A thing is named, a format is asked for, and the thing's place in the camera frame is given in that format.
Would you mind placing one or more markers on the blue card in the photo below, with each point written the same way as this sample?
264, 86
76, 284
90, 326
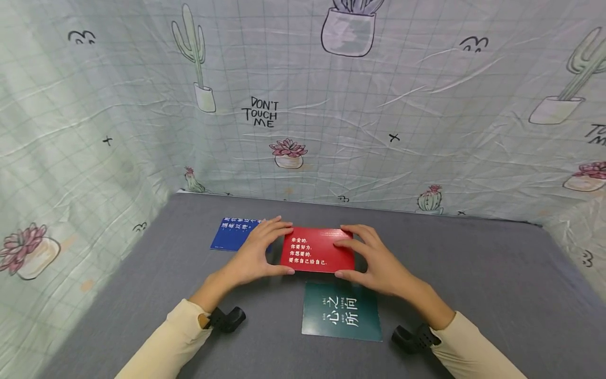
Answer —
232, 233

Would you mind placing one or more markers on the person's right forearm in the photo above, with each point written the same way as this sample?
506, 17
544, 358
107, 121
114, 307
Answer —
454, 331

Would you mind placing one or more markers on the person's right thumb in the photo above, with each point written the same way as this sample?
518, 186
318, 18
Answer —
350, 273

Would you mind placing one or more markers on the person's left middle finger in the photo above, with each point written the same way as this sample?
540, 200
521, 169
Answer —
271, 222

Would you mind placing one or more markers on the person's left hand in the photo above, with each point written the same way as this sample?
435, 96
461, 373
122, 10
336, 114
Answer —
251, 258

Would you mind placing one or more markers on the person's right middle finger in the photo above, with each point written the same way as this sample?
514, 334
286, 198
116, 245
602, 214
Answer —
355, 230

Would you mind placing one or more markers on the person's right hand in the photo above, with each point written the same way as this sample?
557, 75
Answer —
381, 268

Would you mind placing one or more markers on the red card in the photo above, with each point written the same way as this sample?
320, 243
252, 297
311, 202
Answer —
315, 251

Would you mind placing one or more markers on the person's left index finger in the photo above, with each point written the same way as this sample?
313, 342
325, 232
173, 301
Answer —
279, 236

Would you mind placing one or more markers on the black wrist band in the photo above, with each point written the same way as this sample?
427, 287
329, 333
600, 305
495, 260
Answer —
414, 338
225, 318

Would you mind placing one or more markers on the person's right index finger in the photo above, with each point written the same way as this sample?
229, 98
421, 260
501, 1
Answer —
350, 243

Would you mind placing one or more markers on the person's left thumb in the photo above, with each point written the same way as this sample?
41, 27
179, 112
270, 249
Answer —
279, 269

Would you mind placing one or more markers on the green card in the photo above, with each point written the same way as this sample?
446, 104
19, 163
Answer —
342, 310

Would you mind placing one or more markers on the person's left forearm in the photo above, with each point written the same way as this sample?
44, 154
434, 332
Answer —
189, 326

